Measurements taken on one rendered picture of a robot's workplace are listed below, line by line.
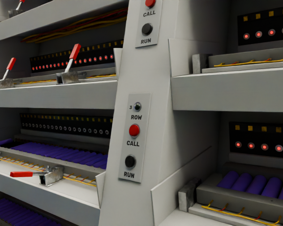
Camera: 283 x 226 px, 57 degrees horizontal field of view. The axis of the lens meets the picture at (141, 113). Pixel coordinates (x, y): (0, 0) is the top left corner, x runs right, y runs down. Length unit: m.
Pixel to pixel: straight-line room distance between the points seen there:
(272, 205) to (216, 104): 0.13
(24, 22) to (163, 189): 0.55
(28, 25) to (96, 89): 0.33
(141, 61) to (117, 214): 0.22
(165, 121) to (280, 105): 0.13
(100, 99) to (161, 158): 0.16
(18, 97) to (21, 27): 0.19
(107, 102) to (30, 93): 0.23
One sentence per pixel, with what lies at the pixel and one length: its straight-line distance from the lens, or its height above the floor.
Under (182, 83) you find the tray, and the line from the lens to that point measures 0.34.
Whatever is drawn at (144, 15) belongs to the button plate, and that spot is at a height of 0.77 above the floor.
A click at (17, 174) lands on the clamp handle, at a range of 0.49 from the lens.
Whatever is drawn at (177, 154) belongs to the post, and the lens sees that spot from 0.38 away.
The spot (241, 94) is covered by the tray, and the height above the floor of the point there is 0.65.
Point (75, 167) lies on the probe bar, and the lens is 0.52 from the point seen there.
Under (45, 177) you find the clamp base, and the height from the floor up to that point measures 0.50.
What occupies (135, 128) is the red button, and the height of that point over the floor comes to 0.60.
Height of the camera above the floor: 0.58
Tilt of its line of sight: 7 degrees up
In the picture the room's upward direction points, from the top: 7 degrees clockwise
